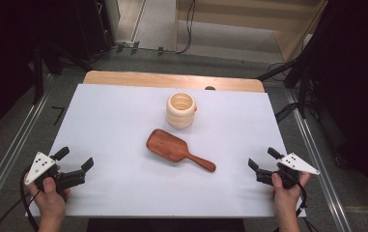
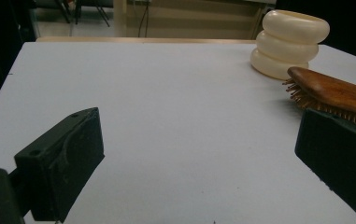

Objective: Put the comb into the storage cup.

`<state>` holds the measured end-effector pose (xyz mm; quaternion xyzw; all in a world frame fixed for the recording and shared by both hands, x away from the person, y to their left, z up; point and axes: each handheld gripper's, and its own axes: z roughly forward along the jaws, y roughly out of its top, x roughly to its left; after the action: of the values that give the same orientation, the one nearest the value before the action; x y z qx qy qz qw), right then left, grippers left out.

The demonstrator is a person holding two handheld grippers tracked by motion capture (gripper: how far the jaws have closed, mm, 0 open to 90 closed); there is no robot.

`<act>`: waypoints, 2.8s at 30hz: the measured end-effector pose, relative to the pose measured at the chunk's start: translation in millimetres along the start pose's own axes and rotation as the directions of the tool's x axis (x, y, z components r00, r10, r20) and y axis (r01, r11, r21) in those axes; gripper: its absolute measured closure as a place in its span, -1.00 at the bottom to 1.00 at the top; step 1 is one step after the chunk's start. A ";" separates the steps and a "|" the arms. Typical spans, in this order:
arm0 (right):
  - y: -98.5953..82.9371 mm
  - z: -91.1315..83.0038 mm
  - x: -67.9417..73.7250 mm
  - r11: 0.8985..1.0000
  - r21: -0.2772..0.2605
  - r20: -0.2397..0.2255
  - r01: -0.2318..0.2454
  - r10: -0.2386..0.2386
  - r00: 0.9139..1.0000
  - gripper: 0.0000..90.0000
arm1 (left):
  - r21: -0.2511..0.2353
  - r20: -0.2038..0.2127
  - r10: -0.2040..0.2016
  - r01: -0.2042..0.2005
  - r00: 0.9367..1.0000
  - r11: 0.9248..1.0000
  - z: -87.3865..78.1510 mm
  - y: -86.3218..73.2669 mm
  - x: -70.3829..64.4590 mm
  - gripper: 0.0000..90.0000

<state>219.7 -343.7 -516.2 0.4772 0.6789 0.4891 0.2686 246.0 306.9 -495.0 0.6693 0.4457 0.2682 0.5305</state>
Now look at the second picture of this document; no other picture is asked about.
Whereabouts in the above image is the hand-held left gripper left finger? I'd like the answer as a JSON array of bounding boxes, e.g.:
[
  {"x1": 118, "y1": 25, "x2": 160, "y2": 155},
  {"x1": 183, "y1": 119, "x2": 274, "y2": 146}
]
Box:
[{"x1": 13, "y1": 106, "x2": 106, "y2": 224}]

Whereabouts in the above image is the black metal stand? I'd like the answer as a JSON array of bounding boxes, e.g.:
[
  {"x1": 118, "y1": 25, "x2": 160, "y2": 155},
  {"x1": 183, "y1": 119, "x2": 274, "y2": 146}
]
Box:
[{"x1": 52, "y1": 0, "x2": 111, "y2": 28}]

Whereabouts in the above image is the wooden hairbrush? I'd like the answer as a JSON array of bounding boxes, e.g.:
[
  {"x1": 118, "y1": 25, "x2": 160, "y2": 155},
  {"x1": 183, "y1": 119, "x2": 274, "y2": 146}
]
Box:
[{"x1": 281, "y1": 66, "x2": 356, "y2": 132}]

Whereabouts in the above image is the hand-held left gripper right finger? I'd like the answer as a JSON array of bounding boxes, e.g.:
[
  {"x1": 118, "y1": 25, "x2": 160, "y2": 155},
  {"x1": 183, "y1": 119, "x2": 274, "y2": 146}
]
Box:
[{"x1": 294, "y1": 107, "x2": 356, "y2": 224}]

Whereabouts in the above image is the cream ribbed ceramic holder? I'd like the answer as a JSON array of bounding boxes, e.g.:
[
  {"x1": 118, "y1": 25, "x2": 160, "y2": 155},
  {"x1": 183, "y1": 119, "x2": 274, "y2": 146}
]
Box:
[{"x1": 249, "y1": 9, "x2": 331, "y2": 81}]

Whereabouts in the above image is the black cable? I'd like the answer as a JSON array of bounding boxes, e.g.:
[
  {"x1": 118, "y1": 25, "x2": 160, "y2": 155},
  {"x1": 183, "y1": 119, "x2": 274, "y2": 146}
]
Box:
[{"x1": 137, "y1": 1, "x2": 151, "y2": 38}]

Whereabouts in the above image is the beige cabinet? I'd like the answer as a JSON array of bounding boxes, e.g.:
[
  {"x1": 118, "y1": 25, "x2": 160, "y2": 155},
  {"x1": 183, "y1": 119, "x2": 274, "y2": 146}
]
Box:
[{"x1": 113, "y1": 0, "x2": 277, "y2": 40}]

